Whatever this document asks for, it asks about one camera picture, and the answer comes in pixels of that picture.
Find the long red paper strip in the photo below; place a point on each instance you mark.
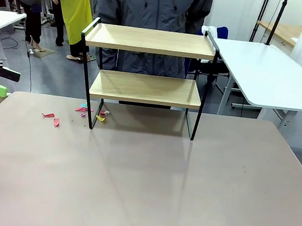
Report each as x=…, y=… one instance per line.
x=48, y=115

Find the red curled paper strip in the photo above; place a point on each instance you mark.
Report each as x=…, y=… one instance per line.
x=56, y=122

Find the red bent paper scrap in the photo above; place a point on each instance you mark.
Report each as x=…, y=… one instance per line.
x=81, y=109

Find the teal paper scrap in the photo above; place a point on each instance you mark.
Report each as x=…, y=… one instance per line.
x=84, y=105

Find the small pink paper scrap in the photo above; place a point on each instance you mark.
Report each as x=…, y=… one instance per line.
x=83, y=115

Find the magenta paper scrap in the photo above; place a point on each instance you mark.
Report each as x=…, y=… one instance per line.
x=91, y=109

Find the yellow paper scrap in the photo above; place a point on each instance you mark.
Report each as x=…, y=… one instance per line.
x=101, y=118

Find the white paper triangle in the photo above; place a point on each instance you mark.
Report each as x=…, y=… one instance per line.
x=107, y=112

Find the grey floor mat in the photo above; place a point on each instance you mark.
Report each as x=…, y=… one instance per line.
x=44, y=52

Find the small white table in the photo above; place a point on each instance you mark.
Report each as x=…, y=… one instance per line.
x=1, y=20

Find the person with yellow apron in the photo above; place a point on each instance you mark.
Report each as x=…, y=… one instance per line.
x=75, y=8

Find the person in grey jacket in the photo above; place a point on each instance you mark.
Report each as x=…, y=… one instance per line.
x=153, y=10

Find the white cloth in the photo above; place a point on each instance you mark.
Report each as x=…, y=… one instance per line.
x=208, y=30

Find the blue chair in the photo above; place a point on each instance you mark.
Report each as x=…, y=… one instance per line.
x=223, y=32

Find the large white table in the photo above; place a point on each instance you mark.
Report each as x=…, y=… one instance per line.
x=260, y=70

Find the black tripod stand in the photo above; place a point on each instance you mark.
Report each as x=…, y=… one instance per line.
x=259, y=19

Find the black upright pole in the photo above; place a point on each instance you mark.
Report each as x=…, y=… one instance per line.
x=276, y=21

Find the wooden background table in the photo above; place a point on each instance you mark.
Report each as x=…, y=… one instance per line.
x=283, y=32

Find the two-tier wooden shelf black frame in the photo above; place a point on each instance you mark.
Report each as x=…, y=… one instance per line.
x=150, y=44

